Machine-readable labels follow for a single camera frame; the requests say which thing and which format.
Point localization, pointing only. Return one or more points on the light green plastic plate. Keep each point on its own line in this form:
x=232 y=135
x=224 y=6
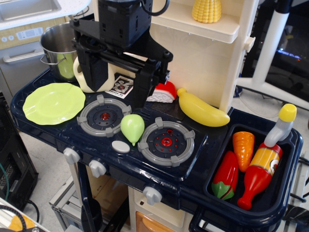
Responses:
x=54 y=103

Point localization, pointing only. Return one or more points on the grey toy dishwasher cabinet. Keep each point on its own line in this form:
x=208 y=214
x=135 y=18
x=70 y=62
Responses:
x=22 y=22

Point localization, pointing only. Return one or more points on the red toy ketchup bottle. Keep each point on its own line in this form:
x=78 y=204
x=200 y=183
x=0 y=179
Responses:
x=259 y=173

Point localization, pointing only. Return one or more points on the grey yellow toy faucet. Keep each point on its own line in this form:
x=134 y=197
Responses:
x=283 y=126

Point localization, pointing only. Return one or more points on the grey oval button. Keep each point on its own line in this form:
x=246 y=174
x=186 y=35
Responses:
x=120 y=147

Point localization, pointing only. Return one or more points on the right grey stove burner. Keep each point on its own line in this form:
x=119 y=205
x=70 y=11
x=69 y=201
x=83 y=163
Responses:
x=167 y=143

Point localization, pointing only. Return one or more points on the cream toy jug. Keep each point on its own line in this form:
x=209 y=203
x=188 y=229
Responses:
x=108 y=85

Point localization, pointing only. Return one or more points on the navy toy kitchen counter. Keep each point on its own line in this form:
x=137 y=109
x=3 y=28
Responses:
x=186 y=187

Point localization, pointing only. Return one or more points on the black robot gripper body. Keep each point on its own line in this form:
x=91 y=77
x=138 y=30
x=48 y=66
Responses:
x=122 y=37

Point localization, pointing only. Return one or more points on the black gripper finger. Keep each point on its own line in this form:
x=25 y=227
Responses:
x=145 y=81
x=94 y=69

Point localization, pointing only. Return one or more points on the red toy chili pepper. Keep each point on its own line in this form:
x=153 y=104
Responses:
x=226 y=178

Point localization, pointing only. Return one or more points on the left grey stove knob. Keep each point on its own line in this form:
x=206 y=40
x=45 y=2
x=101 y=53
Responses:
x=71 y=155

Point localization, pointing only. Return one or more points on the left grey stove burner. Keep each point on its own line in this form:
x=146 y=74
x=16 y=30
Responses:
x=102 y=117

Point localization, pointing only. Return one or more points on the white metal stand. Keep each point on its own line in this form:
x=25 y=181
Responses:
x=258 y=82

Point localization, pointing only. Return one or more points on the grey stove burner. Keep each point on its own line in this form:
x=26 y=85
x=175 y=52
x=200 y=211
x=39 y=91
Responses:
x=102 y=117
x=167 y=143

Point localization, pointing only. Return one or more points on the green toy pear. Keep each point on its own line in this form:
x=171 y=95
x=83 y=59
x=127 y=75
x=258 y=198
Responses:
x=132 y=126

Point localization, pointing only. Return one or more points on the red white toy sushi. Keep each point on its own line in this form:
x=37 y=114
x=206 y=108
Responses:
x=165 y=93

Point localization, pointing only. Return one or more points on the cream toy kitchen shelf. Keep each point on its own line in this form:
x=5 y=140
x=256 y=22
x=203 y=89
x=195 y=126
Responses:
x=207 y=57

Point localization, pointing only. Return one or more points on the black white sticker card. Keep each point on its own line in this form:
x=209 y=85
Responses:
x=122 y=87

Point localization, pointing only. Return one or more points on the grey stove knob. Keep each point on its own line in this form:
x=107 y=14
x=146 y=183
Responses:
x=71 y=155
x=152 y=195
x=97 y=168

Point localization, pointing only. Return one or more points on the yellow toy banana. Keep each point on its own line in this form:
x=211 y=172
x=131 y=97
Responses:
x=200 y=111

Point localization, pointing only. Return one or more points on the stainless steel pot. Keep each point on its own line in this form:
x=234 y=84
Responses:
x=59 y=53

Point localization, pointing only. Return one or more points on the black computer case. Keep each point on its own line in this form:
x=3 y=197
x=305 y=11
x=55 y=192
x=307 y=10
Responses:
x=18 y=176

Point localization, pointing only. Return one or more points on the yellow toy corn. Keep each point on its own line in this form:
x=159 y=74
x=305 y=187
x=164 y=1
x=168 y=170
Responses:
x=207 y=11

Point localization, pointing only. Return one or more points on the right grey stove knob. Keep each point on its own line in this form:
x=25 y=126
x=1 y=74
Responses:
x=152 y=195

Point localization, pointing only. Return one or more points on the orange toy carrot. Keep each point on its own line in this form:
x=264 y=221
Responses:
x=243 y=145

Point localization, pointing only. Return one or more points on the middle grey stove knob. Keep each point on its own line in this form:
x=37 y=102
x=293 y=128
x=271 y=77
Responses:
x=97 y=168

